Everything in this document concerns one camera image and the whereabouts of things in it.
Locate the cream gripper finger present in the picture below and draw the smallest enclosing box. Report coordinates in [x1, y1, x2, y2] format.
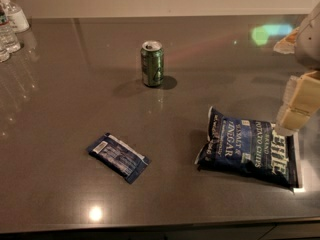
[275, 71, 320, 136]

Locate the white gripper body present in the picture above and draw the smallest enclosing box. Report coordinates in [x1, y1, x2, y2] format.
[273, 2, 320, 71]

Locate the green soda can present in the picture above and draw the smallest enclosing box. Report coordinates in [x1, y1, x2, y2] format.
[140, 40, 164, 87]

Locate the blue rxbar blueberry wrapper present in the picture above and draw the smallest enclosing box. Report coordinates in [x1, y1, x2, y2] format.
[87, 133, 151, 184]

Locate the blue kettle chips bag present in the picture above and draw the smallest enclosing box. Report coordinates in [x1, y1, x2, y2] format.
[195, 107, 302, 189]

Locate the white sanitizer pump bottle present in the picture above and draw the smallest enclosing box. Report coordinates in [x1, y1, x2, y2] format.
[0, 0, 30, 33]

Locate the clear plastic water bottle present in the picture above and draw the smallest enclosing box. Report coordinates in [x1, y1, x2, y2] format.
[0, 6, 21, 53]

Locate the clear water bottle at edge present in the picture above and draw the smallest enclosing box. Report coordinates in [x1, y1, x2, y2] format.
[0, 40, 10, 62]

